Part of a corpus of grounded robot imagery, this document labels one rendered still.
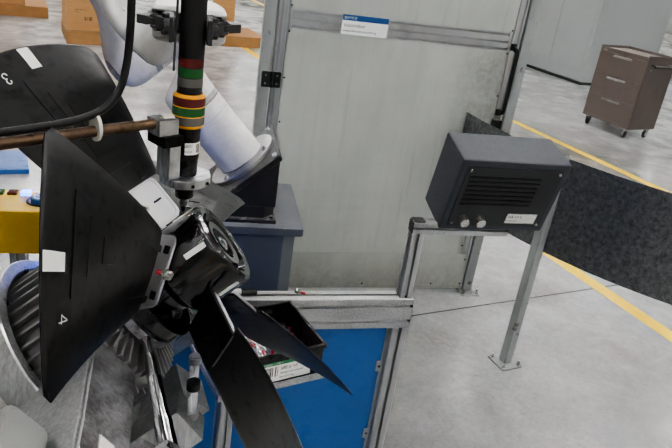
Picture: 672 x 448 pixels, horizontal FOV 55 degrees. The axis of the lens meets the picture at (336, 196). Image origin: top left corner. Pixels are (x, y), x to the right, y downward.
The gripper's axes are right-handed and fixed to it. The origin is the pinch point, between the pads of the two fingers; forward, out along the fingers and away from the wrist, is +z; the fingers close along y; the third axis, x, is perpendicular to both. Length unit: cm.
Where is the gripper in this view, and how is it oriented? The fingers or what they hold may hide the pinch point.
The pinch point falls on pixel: (190, 29)
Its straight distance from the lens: 88.4
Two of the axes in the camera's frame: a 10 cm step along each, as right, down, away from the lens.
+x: 1.4, -9.2, -3.7
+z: 2.3, 3.9, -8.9
